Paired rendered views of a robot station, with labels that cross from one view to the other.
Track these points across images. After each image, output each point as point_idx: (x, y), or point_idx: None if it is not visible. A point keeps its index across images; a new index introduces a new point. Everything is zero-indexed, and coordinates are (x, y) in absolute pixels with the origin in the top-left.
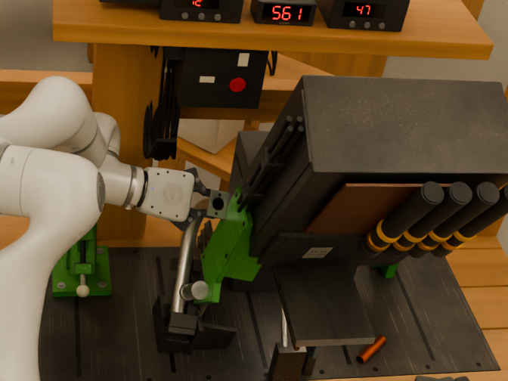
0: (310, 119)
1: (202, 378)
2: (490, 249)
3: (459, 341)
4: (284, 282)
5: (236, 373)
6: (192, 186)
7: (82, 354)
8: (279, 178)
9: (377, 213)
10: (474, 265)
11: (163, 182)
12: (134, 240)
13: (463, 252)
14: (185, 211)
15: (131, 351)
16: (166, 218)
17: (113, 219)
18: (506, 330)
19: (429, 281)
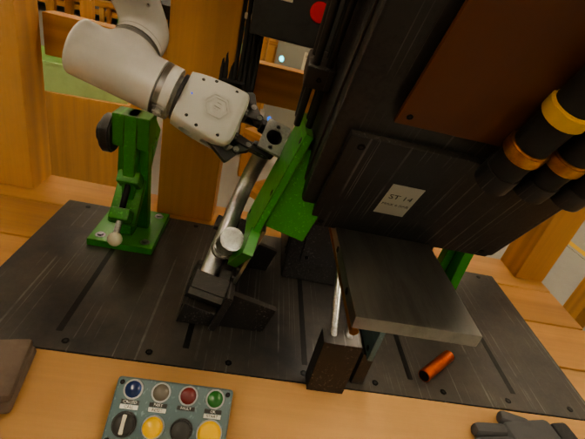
0: None
1: (220, 362)
2: (541, 292)
3: (537, 375)
4: (345, 243)
5: (265, 364)
6: (245, 105)
7: (80, 306)
8: None
9: (562, 56)
10: (528, 302)
11: (208, 90)
12: (200, 220)
13: (514, 289)
14: (230, 131)
15: (144, 314)
16: (203, 134)
17: (182, 192)
18: (582, 373)
19: (489, 307)
